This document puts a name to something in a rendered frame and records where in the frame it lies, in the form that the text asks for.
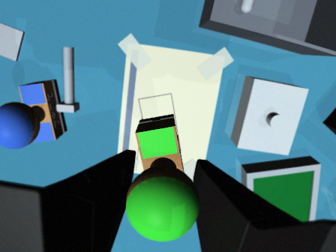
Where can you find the rubber stamp with green ball handle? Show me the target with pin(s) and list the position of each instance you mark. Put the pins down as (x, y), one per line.
(162, 201)

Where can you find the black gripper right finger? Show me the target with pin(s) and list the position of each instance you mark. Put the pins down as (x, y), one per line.
(232, 218)

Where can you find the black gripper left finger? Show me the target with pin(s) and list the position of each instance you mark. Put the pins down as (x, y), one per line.
(81, 213)

